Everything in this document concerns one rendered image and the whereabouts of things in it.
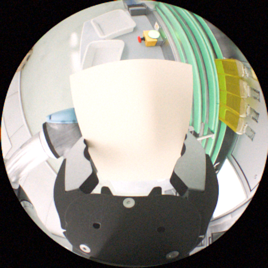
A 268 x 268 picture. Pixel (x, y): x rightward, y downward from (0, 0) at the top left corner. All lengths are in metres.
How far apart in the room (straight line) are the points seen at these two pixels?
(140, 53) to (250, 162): 0.70
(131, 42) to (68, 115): 0.42
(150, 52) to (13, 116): 3.49
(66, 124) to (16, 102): 3.47
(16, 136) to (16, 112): 0.69
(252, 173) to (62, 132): 0.69
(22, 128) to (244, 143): 3.87
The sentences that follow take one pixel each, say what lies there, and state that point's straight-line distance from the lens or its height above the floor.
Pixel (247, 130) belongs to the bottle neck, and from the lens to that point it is 0.33.
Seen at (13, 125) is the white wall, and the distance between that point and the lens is 3.42.
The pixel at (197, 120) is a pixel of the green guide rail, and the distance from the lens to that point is 0.33.
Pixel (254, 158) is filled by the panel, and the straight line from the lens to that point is 0.50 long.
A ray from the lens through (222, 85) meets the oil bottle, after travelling 0.36.
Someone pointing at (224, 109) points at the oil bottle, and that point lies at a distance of 0.37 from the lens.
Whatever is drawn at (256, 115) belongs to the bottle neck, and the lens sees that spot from 0.31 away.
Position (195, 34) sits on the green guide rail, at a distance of 0.40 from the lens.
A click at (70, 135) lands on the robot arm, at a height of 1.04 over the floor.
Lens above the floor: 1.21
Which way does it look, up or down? 60 degrees down
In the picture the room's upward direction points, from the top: 177 degrees counter-clockwise
